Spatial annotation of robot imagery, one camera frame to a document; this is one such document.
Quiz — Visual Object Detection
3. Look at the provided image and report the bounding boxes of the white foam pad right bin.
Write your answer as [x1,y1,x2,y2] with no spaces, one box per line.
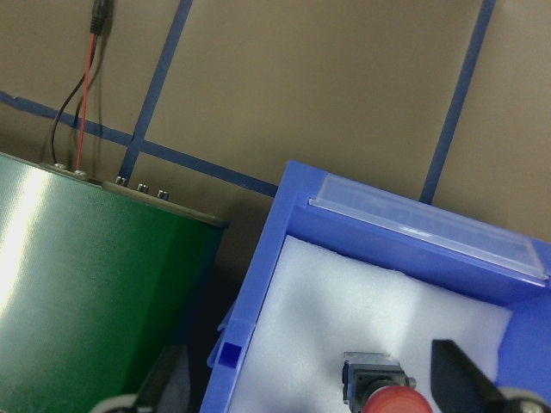
[229,237,511,412]

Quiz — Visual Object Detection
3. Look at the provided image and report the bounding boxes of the red black conveyor wires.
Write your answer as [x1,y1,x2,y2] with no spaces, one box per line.
[49,0,115,171]

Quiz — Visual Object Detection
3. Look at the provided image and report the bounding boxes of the green conveyor belt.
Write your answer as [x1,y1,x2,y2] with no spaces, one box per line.
[1,155,225,412]

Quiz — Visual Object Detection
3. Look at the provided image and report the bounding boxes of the red push button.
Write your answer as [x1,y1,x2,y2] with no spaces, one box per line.
[342,352,432,412]

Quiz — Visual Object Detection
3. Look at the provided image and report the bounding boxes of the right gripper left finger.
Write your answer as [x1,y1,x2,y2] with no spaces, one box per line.
[133,345,191,412]

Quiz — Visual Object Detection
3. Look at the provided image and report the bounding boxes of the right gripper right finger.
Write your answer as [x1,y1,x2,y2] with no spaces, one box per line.
[430,340,506,412]

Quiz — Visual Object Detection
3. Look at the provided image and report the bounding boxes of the right blue plastic bin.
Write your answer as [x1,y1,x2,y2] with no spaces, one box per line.
[201,162,550,412]

